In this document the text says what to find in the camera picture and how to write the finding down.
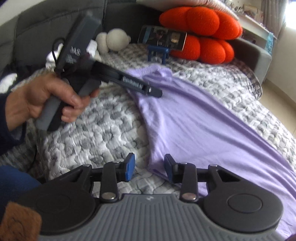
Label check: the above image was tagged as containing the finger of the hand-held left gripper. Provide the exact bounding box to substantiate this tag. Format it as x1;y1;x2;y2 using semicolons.
143;82;163;98

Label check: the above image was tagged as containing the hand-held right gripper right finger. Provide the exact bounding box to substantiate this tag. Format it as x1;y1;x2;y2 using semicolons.
164;154;247;202

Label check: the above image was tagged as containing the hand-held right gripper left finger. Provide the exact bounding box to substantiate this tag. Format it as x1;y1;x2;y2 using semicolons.
69;152;136;202

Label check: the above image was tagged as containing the light purple shirt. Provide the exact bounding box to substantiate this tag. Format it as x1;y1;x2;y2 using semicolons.
125;65;296;197

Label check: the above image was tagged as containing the person's left forearm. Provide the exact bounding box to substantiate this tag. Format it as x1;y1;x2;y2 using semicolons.
0;93;28;153

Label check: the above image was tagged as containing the person's left hand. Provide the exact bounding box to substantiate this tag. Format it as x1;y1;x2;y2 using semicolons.
6;74;100;133

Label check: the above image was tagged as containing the white plush toy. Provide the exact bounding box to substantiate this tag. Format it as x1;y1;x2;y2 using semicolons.
95;28;131;55

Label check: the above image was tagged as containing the blue phone stand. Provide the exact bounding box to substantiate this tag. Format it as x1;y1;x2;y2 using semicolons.
147;45;170;65

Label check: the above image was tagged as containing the grey sofa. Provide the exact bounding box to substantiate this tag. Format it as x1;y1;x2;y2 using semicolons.
0;0;272;98

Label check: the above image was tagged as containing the grey checked quilt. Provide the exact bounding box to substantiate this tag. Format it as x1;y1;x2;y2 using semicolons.
0;43;296;197

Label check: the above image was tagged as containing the smartphone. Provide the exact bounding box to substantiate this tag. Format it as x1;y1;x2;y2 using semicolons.
137;25;187;51

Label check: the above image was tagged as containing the orange pumpkin cushion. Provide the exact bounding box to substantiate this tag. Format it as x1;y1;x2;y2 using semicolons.
159;6;243;39
170;34;235;65

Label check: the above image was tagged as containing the white pillow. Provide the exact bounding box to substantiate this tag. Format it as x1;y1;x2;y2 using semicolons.
136;0;240;18

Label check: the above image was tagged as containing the white desk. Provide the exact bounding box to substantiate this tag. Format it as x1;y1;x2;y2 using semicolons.
231;5;278;47

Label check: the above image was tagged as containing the person's leg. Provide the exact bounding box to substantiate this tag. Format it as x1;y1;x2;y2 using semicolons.
0;165;42;218

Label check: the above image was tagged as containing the blue plastic bag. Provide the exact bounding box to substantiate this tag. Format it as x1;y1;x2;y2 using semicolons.
266;34;274;55

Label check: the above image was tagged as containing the brown fuzzy cloth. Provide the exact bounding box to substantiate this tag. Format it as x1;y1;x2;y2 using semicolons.
0;201;42;241

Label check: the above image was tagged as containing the grey curtain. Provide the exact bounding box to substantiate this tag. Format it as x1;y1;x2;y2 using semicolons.
261;0;287;30

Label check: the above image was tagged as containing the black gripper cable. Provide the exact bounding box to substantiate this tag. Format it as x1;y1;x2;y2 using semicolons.
52;38;65;70

